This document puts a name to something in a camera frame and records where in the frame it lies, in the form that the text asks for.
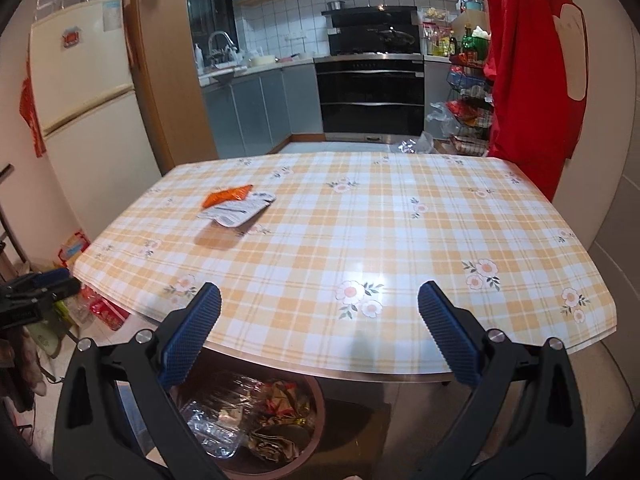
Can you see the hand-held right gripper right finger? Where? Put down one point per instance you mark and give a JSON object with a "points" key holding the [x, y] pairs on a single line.
{"points": [[450, 335]]}

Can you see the wooden door frame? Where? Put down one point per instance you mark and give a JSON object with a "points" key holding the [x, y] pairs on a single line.
{"points": [[165, 60]]}

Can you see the clear plastic bag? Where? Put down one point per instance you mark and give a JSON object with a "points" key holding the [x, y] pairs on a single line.
{"points": [[437, 117]]}

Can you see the red fridge magnet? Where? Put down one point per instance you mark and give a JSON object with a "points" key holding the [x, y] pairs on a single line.
{"points": [[71, 37]]}

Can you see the checked floral tablecloth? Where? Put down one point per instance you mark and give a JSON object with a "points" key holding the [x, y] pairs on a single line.
{"points": [[350, 220]]}

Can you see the clear plastic blister package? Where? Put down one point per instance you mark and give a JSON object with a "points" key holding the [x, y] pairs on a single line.
{"points": [[215, 425]]}

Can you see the white printed snack packet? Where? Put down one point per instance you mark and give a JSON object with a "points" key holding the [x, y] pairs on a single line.
{"points": [[235, 212]]}

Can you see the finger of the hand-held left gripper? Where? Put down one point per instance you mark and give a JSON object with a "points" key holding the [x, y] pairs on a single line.
{"points": [[50, 277]]}

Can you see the red packets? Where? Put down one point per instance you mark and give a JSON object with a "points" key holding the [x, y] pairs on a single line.
{"points": [[105, 310]]}

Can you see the white soap bottle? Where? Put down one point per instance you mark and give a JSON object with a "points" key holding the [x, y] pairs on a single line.
{"points": [[199, 55]]}

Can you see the crumpled plastic bag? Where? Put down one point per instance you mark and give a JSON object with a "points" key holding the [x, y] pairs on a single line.
{"points": [[417, 144]]}

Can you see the red hanging garment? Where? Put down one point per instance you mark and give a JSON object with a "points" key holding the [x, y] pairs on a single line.
{"points": [[525, 85]]}

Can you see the orange snack packet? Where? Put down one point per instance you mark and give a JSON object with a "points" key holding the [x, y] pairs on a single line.
{"points": [[225, 196]]}

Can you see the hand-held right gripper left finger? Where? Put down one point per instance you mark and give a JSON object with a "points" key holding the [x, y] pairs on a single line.
{"points": [[192, 330]]}

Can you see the brown wrapper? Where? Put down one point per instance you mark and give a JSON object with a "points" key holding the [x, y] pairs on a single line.
{"points": [[275, 442]]}

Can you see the group of condiment bottles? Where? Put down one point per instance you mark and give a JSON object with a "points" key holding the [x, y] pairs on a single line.
{"points": [[437, 35]]}

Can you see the round trash bin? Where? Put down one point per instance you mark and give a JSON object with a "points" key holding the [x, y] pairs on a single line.
{"points": [[321, 425]]}

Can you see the red paper wall decoration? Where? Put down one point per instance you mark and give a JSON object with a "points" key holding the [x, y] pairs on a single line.
{"points": [[32, 115]]}

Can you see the black range hood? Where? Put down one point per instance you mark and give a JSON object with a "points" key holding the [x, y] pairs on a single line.
{"points": [[370, 17]]}

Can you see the steel pot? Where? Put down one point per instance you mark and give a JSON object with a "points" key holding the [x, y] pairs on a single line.
{"points": [[336, 5]]}

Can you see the cardboard box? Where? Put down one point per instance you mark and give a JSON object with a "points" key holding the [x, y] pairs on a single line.
{"points": [[467, 22]]}

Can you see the black wok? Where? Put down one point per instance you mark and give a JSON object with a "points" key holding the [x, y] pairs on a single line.
{"points": [[395, 36]]}

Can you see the chrome kitchen faucet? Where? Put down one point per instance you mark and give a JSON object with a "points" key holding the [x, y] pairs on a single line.
{"points": [[220, 40]]}

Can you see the black built-in oven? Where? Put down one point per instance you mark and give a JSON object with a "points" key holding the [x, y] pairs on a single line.
{"points": [[370, 100]]}

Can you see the metal-edged dining table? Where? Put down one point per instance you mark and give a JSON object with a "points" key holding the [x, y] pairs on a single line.
{"points": [[350, 371]]}

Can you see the cream refrigerator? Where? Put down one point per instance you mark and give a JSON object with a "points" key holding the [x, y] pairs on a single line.
{"points": [[85, 110]]}

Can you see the green glass bottle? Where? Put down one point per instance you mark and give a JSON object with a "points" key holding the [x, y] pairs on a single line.
{"points": [[467, 42]]}

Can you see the grey lower kitchen cabinets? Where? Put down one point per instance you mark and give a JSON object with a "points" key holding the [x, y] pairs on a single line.
{"points": [[260, 110]]}

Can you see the gold foil wrapper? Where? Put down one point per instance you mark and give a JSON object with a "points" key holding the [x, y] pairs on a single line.
{"points": [[285, 400]]}

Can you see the colourful snack bag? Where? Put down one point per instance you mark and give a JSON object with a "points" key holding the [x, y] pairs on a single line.
{"points": [[72, 250]]}

